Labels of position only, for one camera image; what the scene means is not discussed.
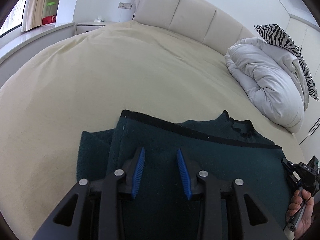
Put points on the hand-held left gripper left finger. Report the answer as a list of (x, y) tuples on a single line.
[(138, 175)]

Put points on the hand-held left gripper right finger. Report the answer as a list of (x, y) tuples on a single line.
[(183, 175)]

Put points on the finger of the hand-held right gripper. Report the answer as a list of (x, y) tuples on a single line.
[(291, 172)]

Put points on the dark green sweater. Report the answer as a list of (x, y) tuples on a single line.
[(225, 160)]

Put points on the person's right hand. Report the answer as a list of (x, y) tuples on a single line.
[(307, 217)]

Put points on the white folded duvet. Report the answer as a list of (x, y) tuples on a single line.
[(267, 80)]

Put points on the bed with beige sheet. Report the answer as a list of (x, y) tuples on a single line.
[(112, 80)]

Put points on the zebra print pillow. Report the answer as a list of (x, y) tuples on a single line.
[(277, 35)]

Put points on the white wardrobe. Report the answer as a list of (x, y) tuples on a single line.
[(300, 30)]

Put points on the white nightstand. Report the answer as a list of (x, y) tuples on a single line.
[(85, 27)]

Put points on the cream padded headboard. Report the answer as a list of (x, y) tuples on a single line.
[(195, 17)]

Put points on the small white object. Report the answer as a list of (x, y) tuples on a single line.
[(98, 19)]

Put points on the white window ledge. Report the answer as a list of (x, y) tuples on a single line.
[(30, 40)]

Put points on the red box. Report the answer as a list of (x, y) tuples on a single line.
[(48, 20)]

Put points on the green translucent container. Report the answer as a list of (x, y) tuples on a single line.
[(52, 4)]

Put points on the beige curtain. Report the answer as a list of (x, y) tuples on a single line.
[(35, 7)]

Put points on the black framed window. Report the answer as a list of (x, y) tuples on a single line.
[(15, 17)]

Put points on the wall outlet plate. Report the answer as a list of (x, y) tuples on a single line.
[(125, 5)]

